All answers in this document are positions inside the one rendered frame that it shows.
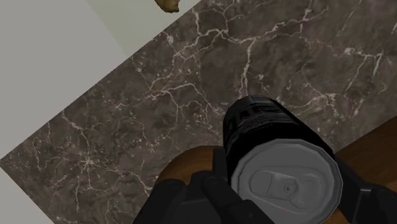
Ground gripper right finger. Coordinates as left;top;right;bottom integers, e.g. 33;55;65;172
333;152;397;224

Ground yellow-brown lumpy object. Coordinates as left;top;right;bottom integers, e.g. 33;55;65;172
154;0;181;14

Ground black drink can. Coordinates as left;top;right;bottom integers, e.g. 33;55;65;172
222;94;344;224

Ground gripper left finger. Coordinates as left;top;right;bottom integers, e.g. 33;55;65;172
132;146;275;224

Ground brown wooden board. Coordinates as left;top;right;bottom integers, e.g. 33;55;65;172
154;116;397;224

